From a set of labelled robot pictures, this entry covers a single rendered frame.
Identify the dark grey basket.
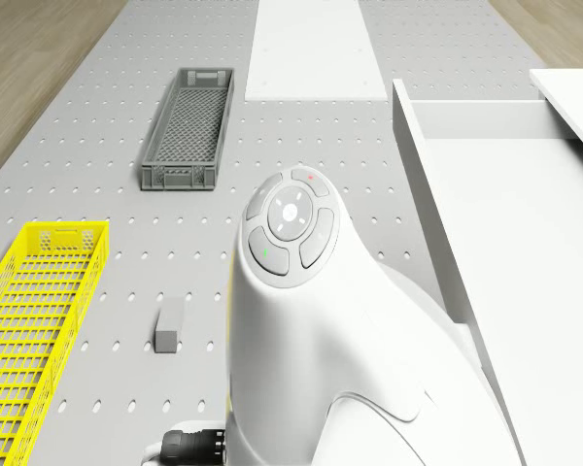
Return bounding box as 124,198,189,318
140,66,236,192

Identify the white drawer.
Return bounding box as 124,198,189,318
392,78,583,466

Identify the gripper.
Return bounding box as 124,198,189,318
142,419,229,466

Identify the grey cube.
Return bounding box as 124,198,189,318
154,296,187,354

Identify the white cabinet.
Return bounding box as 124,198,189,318
529,68,583,165

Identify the white board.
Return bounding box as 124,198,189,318
243,0,390,103

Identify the yellow basket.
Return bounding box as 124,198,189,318
0,219,112,466

